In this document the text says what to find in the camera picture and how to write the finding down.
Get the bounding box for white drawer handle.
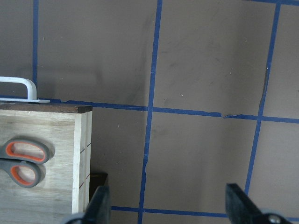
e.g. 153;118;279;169
0;76;50;104

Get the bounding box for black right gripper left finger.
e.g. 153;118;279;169
84;186;111;224

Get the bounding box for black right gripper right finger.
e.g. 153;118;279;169
225;183;263;224

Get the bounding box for orange grey handled scissors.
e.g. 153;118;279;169
0;138;53;188

